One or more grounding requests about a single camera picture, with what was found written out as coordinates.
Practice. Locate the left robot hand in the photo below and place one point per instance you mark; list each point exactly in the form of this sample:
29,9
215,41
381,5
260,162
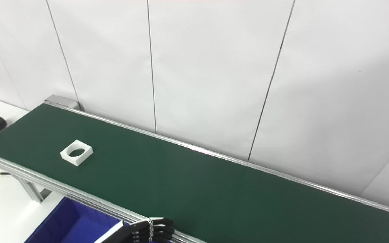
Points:
147,230

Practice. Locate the white square part with hole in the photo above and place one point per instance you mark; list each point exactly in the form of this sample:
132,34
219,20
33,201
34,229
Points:
83,154

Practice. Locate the green conveyor belt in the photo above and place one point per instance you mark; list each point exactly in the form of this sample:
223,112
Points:
187,182

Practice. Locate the blue plastic bin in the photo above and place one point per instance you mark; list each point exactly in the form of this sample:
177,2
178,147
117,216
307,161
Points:
66,224

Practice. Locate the aluminium conveyor leg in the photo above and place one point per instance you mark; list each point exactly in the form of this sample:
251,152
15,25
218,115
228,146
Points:
32,190

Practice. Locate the grey conveyor end housing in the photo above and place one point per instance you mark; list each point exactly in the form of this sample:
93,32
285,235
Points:
59,100

